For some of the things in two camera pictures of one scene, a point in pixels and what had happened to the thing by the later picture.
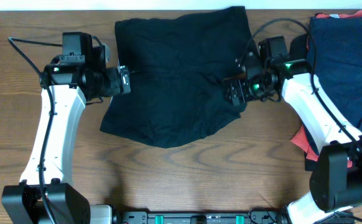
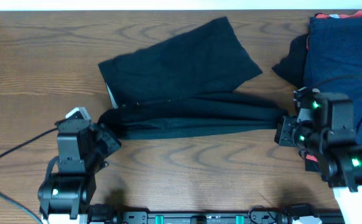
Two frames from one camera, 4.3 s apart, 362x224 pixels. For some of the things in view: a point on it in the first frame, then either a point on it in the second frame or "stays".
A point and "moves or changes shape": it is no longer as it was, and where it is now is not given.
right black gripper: (232, 89) -> (287, 124)
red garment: (300, 139) stays
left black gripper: (113, 74) -> (104, 136)
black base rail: (203, 218) stays
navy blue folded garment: (347, 67) stays
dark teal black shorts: (178, 66) moves or changes shape
